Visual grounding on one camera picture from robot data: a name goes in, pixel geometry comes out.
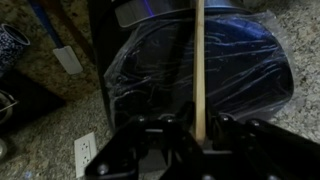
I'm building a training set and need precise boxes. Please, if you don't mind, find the white spatula with blue handle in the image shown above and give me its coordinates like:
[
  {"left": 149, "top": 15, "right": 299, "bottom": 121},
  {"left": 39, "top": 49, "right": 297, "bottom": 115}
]
[{"left": 28, "top": 0, "right": 84, "bottom": 76}]

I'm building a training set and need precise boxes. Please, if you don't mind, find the bare white wall outlet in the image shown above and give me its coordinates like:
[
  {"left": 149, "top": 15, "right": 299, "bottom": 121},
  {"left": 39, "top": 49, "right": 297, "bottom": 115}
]
[{"left": 73, "top": 131, "right": 99, "bottom": 179}]

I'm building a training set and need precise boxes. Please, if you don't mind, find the wooden spoon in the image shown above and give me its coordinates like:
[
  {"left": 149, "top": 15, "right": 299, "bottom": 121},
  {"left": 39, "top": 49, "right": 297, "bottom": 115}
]
[{"left": 192, "top": 0, "right": 208, "bottom": 146}]

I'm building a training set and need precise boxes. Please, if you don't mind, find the brown wooden strip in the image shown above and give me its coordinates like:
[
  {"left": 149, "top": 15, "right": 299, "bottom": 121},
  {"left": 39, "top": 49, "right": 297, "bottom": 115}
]
[{"left": 43, "top": 0, "right": 98, "bottom": 65}]

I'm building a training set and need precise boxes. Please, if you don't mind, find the clear plastic wrap film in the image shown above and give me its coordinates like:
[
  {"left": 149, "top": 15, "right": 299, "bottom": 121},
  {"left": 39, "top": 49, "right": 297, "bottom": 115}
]
[{"left": 103, "top": 9, "right": 296, "bottom": 125}]

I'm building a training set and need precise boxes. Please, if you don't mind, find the blue patterned cup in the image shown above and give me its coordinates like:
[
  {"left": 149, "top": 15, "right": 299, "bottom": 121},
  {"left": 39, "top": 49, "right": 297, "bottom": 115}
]
[{"left": 0, "top": 23, "right": 31, "bottom": 76}]

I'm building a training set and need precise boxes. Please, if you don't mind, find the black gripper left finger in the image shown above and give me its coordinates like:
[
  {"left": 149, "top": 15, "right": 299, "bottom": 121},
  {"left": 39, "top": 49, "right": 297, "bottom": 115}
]
[{"left": 84, "top": 101, "right": 202, "bottom": 180}]

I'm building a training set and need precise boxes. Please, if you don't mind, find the black mat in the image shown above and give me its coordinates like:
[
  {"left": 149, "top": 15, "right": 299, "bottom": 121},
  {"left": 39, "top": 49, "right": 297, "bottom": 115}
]
[{"left": 0, "top": 69, "right": 66, "bottom": 135}]

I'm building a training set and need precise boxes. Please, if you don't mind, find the round metal object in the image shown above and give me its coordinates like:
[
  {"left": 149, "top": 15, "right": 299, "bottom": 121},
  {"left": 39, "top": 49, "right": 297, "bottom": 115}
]
[{"left": 0, "top": 89, "right": 20, "bottom": 126}]

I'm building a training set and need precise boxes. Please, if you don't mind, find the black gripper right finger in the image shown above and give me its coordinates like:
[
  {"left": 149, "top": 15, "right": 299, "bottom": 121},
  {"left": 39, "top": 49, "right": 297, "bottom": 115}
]
[{"left": 205, "top": 113, "right": 320, "bottom": 180}]

